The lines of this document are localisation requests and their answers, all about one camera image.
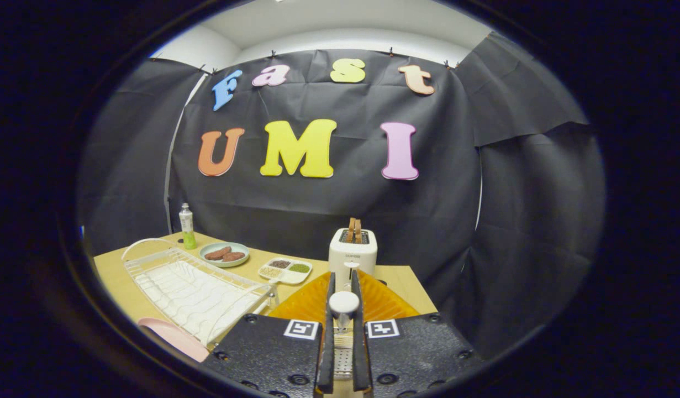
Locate black backdrop cloth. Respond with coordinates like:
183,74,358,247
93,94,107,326
77,30,605,360

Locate pale green plate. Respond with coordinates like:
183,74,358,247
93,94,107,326
199,242,250,268

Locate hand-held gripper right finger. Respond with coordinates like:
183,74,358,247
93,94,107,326
351,270,482,395

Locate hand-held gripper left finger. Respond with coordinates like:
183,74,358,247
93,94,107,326
202,272,336,396

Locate white wire dish rack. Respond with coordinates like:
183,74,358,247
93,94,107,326
122,238,278,346

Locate white toaster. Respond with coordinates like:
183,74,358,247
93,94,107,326
328,228,378,292

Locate white divided seasoning tray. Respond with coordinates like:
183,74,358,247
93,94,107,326
258,257,313,285

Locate green liquid bottle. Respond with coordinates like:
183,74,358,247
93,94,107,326
179,203,197,250

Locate pink plate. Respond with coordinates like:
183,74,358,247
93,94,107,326
137,318,210,363

